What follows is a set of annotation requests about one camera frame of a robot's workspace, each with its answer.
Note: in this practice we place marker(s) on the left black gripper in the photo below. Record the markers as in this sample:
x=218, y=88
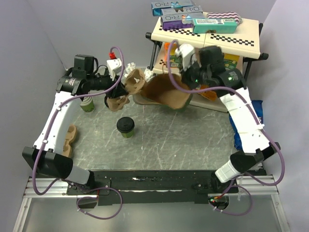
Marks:
x=118, y=91

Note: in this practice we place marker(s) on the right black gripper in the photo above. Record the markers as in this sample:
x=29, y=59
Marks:
x=186, y=78

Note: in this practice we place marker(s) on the brown two-cup carrier tray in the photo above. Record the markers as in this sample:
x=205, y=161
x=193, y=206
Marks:
x=133, y=84

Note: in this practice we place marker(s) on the green paper gift bag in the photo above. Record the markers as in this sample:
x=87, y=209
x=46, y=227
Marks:
x=161, y=91

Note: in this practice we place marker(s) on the black plastic cup lid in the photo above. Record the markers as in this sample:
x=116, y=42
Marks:
x=125, y=123

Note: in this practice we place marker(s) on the green paper coffee cup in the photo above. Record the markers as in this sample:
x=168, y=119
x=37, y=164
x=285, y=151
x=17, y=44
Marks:
x=127, y=133

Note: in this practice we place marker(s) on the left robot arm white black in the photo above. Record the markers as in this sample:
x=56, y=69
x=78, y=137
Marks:
x=45, y=156

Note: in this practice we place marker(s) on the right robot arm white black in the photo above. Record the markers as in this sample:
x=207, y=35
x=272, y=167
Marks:
x=206, y=67

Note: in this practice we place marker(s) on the cream checkered two-tier shelf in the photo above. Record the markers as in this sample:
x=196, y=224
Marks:
x=243, y=43

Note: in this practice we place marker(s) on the orange snack packet lower shelf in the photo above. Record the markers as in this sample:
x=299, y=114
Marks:
x=210, y=95

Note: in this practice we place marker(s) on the stack of paper cups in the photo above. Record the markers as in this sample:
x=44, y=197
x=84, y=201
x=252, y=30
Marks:
x=87, y=104

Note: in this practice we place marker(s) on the yellow green box far right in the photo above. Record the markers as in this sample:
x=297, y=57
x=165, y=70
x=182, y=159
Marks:
x=230, y=61

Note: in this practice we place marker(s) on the teal long box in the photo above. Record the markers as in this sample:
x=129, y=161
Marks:
x=214, y=26

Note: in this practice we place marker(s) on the purple R.O toothpaste box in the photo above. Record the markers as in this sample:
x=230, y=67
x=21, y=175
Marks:
x=179, y=21

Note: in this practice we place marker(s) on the brown cardboard cup carrier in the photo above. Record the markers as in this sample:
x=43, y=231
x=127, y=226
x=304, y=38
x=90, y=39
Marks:
x=69, y=139

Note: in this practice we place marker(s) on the grey R.O toothpaste box middle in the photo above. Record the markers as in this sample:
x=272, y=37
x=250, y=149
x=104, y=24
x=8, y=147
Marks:
x=183, y=10

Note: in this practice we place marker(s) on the blue Doritos chip bag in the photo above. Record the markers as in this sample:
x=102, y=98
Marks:
x=239, y=126

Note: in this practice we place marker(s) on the purple white wavy pouch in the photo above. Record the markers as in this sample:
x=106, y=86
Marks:
x=225, y=15

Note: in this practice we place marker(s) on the blue R.O toothpaste box top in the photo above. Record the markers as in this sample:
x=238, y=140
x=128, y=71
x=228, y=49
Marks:
x=159, y=5

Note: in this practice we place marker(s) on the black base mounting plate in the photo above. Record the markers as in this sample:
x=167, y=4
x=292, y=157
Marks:
x=141, y=186

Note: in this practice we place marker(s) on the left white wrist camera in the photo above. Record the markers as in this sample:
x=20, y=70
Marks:
x=115, y=67

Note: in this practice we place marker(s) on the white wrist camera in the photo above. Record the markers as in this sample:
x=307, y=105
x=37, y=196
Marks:
x=187, y=54
x=115, y=67

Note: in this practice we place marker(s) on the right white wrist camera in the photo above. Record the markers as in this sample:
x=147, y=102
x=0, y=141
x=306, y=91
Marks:
x=187, y=54

